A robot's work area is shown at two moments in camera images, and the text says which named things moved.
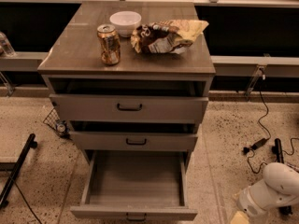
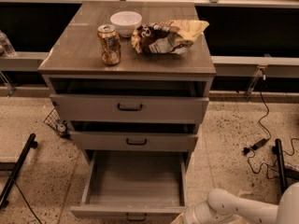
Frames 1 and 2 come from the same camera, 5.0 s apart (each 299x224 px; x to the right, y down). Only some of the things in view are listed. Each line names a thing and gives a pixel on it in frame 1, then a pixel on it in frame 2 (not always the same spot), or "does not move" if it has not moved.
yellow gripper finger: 239,218 -> 179,219
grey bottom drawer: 134,186 does not move
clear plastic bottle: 6,47 does not move
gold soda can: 109,40 does not move
